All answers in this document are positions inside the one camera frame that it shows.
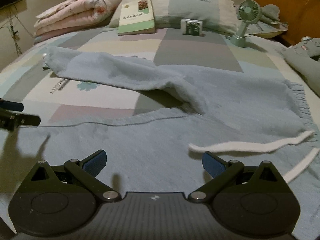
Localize green handheld desk fan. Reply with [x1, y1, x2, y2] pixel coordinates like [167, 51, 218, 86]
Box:
[230, 0, 262, 48]

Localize grey sweatpants with white drawstring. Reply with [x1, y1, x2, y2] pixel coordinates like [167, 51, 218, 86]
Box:
[1, 50, 319, 224]

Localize grey folded plush cloth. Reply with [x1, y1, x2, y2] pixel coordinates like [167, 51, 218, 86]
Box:
[260, 4, 280, 25]

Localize grey cartoon face cushion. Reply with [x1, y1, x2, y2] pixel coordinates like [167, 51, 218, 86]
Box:
[284, 37, 319, 96]

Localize pink floral folded quilt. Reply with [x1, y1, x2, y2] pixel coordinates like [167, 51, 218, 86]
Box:
[34, 0, 122, 44]

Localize black hanging wall cables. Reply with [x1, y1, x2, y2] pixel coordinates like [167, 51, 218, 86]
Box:
[0, 4, 35, 57]

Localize wooden headboard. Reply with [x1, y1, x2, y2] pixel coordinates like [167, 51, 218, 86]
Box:
[254, 0, 319, 46]

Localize green and white book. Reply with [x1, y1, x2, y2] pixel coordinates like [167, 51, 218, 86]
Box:
[118, 0, 156, 36]

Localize patchwork pillow with logo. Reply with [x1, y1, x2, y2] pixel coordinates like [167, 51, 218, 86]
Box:
[109, 0, 239, 34]

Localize small green white box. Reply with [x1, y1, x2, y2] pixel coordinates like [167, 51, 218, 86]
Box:
[181, 19, 203, 36]

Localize patchwork pastel bed sheet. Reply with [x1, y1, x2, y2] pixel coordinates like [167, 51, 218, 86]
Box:
[1, 28, 305, 126]

